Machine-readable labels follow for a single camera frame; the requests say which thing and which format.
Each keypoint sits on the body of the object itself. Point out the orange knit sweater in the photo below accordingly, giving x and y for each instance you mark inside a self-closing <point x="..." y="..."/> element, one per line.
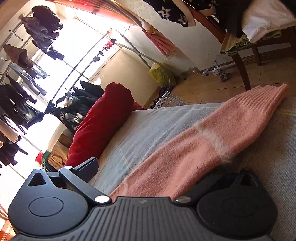
<point x="196" y="143"/>

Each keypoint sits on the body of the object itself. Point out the metal clothes rack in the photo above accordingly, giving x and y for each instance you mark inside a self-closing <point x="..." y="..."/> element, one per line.
<point x="136" y="52"/>

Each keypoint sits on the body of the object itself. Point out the row of hanging clothes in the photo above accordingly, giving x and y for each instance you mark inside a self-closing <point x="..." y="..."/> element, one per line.
<point x="20" y="104"/>

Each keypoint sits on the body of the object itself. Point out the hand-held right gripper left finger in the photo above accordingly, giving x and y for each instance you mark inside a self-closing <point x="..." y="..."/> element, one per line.
<point x="89" y="169"/>

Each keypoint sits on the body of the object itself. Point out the pink curtain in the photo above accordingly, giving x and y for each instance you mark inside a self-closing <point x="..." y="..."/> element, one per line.
<point x="159" y="41"/>

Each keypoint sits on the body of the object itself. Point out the red basin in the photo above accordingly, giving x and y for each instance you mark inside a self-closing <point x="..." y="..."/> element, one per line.
<point x="39" y="156"/>

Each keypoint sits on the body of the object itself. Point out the wooden chair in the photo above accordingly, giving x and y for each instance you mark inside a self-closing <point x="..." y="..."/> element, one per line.
<point x="242" y="71"/>

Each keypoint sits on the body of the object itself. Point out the dark hanging jackets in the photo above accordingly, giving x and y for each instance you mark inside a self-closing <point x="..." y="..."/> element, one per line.
<point x="69" y="113"/>

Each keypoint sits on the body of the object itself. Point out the white cloth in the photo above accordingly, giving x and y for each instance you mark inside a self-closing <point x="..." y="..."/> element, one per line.
<point x="266" y="18"/>

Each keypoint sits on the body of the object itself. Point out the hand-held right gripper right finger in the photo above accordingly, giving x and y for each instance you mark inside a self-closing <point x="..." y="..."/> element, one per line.
<point x="189" y="196"/>

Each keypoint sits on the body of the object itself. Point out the yellow plastic bag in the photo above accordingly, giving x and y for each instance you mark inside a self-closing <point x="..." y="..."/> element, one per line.
<point x="161" y="75"/>

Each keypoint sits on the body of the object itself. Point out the green box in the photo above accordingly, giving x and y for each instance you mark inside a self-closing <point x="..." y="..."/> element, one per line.
<point x="45" y="158"/>

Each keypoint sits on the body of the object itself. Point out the red quilt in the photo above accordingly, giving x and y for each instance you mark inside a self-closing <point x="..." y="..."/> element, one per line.
<point x="99" y="125"/>

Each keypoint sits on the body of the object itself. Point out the row of small socks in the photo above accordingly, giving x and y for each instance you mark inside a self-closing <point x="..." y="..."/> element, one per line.
<point x="108" y="44"/>

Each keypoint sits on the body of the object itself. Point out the grey toy dinosaur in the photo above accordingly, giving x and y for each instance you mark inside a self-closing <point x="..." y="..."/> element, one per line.
<point x="219" y="71"/>

